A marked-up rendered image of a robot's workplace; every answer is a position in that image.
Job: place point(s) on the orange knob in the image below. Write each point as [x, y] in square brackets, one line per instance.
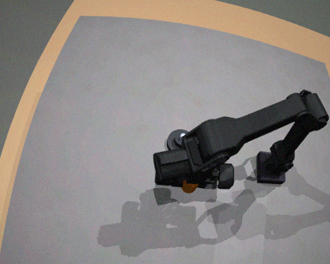
[188, 187]

